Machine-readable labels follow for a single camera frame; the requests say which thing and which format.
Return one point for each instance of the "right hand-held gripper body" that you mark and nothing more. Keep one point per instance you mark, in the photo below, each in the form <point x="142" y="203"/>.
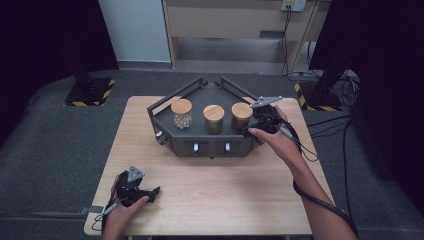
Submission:
<point x="266" y="116"/>

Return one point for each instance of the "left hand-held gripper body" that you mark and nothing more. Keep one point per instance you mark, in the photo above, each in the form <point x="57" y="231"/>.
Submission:
<point x="135" y="173"/>

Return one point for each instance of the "glass jar of red beans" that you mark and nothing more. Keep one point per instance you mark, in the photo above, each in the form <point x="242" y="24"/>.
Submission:
<point x="241" y="110"/>

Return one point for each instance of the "black metal storage rack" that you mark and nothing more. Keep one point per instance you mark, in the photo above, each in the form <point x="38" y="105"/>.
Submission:
<point x="206" y="96"/>

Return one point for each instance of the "glass jar of white beans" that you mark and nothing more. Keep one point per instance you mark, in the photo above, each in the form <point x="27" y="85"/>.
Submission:
<point x="181" y="106"/>

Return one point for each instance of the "person's right hand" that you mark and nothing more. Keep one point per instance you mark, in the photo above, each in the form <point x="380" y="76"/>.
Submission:
<point x="280" y="143"/>

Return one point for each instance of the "person's left hand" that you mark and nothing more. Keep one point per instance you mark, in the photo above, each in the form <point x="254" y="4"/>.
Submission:
<point x="121" y="215"/>

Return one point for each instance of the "silver rack hook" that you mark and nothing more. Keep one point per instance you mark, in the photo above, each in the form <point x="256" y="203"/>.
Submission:
<point x="227" y="147"/>
<point x="160" y="136"/>
<point x="195" y="147"/>

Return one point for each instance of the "black stand with striped base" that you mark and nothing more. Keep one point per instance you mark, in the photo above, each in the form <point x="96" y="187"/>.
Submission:
<point x="88" y="91"/>
<point x="320" y="96"/>

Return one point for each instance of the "white power strip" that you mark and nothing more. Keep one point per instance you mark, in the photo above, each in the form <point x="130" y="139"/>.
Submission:
<point x="293" y="5"/>

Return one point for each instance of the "black curtain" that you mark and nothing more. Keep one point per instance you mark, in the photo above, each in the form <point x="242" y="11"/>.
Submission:
<point x="50" y="36"/>
<point x="390" y="66"/>

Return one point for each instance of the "white cabinet panel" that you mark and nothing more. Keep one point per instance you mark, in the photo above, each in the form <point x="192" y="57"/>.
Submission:
<point x="136" y="30"/>

